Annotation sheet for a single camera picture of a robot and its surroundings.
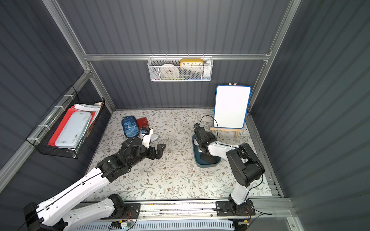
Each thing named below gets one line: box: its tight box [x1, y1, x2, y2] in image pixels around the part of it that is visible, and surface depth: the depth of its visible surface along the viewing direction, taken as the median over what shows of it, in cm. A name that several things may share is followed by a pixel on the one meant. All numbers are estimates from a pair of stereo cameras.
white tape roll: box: [159, 63, 180, 78], surface depth 86 cm
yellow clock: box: [180, 58, 204, 67], surface depth 90 cm
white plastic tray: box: [54, 111, 93, 149], surface depth 69 cm
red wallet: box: [136, 116, 149, 129], surface depth 113 cm
